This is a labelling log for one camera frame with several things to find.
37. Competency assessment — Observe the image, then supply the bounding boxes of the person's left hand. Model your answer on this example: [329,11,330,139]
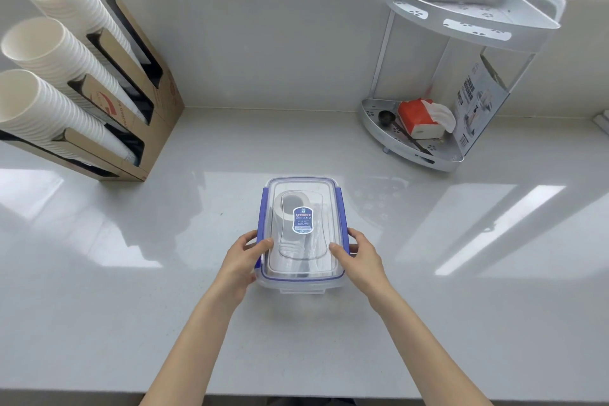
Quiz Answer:
[215,230,275,307]

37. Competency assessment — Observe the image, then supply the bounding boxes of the person's right hand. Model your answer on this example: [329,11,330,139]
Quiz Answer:
[328,228,394,314]

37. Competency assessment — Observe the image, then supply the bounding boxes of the clear plastic food container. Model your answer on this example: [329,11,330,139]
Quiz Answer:
[253,230,354,296]

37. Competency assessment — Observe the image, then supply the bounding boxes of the clear lid with blue clips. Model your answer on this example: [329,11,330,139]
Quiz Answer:
[256,176,358,284]

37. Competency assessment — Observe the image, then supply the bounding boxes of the person's left forearm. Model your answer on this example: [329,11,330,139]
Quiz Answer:
[139,277,254,406]

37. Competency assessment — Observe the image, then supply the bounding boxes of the person's right forearm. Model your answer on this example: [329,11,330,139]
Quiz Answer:
[368,286,494,406]

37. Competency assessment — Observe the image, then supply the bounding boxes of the white cup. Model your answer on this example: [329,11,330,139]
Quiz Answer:
[272,190,311,236]

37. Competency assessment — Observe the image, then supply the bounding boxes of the black measuring spoon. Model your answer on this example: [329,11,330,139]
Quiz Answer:
[378,110,435,157]

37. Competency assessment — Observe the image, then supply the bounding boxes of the red tissue packet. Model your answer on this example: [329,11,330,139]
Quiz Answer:
[398,98,457,140]

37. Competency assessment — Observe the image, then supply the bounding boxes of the brown cardboard cup holder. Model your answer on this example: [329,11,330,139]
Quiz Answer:
[0,0,185,182]

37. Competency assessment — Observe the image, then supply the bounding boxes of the printed packaging card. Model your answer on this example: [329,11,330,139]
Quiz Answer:
[451,55,510,158]

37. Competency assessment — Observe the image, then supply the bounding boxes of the stack of white paper cups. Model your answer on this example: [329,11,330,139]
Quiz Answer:
[1,17,149,127]
[0,69,140,167]
[19,0,144,74]

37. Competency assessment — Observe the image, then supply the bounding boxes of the white two-tier corner rack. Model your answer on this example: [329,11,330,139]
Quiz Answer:
[358,0,567,173]

